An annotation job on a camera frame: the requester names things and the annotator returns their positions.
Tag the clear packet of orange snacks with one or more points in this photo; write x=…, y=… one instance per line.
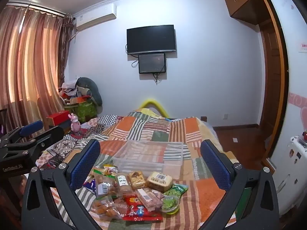
x=106, y=207

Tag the wooden overhead cabinet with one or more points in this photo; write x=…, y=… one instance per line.
x=244, y=2

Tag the pile of household clutter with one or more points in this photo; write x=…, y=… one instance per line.
x=70, y=93

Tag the clear packet with white label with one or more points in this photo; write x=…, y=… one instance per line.
x=103, y=185

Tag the red box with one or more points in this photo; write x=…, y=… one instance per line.
x=58, y=117

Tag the large black wall television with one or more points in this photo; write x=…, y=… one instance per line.
x=151, y=39

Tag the blue snack packet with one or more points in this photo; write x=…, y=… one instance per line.
x=90, y=185

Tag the large clear plastic bag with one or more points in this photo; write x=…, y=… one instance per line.
x=148, y=157

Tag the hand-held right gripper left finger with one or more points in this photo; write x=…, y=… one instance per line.
x=85, y=164

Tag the green patterned box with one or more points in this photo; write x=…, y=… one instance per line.
x=86, y=111

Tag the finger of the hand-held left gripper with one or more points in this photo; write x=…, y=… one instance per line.
x=51, y=135
x=31, y=127

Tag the white air conditioner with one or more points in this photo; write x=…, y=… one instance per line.
x=96, y=18

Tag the pink plush toy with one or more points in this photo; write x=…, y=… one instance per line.
x=75, y=123

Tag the orange striped patchwork blanket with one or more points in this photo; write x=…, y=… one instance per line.
x=153, y=129

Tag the pink wafer packet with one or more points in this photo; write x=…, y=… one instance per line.
x=148, y=198

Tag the red and white wall sticker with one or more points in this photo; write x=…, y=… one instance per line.
x=303, y=47

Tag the white cabinet with stickers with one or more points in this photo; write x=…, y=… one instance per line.
x=292, y=172

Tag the checked patchwork quilt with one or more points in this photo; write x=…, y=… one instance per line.
x=93, y=128

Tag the green pea packet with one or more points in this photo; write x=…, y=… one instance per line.
x=178, y=189

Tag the cream bread packet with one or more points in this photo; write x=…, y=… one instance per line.
x=159, y=181

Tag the grey plush cushion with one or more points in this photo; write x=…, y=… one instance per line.
x=92, y=88

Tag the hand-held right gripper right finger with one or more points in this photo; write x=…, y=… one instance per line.
x=214, y=165

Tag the green and yellow snack packet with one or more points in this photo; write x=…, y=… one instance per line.
x=108, y=169

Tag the orange striped curtain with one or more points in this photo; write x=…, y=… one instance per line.
x=28, y=60

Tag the green jelly cup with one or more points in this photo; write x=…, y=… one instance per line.
x=170, y=204

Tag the brown cake packet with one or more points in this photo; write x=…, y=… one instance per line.
x=123, y=184

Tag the brown wooden door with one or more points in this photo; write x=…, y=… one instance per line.
x=273, y=88

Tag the red snack bag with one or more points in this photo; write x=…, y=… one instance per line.
x=138, y=209

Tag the clear biscuit packet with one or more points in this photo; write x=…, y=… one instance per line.
x=137, y=179

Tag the dark brown patterned curtain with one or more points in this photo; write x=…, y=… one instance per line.
x=66, y=48

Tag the small black wall monitor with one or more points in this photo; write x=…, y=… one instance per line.
x=152, y=63

